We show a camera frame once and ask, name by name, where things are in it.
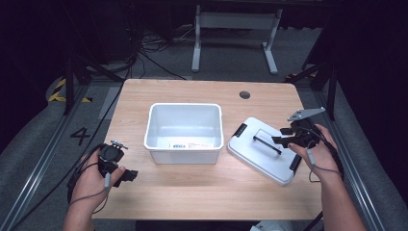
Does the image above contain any person's left hand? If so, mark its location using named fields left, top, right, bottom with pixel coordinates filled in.
left=70, top=147, right=127, bottom=210

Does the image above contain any long black floor cable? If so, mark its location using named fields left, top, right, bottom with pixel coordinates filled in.
left=12, top=72, right=130, bottom=227

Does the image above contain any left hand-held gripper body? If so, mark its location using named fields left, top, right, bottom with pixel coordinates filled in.
left=97, top=139, right=130, bottom=177

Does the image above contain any metal floor rail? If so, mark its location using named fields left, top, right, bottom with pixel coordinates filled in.
left=311, top=90, right=387, bottom=231
left=0, top=84, right=91, bottom=231

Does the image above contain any person's right hand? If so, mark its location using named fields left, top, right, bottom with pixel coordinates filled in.
left=287, top=123, right=339, bottom=181

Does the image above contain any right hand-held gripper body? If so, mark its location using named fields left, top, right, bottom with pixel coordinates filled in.
left=279, top=107, right=327, bottom=149

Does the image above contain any white lid with black handle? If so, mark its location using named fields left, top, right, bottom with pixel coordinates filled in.
left=226, top=116, right=303, bottom=187

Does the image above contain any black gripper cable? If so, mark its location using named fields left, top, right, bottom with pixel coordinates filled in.
left=299, top=125, right=345, bottom=181
left=65, top=143, right=104, bottom=205

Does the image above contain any person's white garment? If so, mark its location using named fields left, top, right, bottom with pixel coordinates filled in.
left=249, top=219, right=294, bottom=231

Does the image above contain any white metal table frame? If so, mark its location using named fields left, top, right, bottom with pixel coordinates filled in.
left=191, top=4, right=284, bottom=76

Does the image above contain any black tripod stand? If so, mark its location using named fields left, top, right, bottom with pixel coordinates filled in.
left=284, top=60, right=339, bottom=122
left=63, top=53, right=125, bottom=116

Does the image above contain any bundle of floor cables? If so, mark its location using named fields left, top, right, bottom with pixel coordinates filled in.
left=126, top=23, right=196, bottom=81

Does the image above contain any person's dark clothing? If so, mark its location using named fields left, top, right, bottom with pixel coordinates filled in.
left=135, top=219, right=260, bottom=231

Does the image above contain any grey cable with plug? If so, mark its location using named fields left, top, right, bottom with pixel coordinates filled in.
left=67, top=172, right=113, bottom=215
left=305, top=140, right=344, bottom=184

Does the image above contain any yellow and black floor tape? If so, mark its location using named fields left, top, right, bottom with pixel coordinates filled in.
left=47, top=78, right=93, bottom=104

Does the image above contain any white plastic storage box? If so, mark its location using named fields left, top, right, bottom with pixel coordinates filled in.
left=143, top=102, right=225, bottom=166

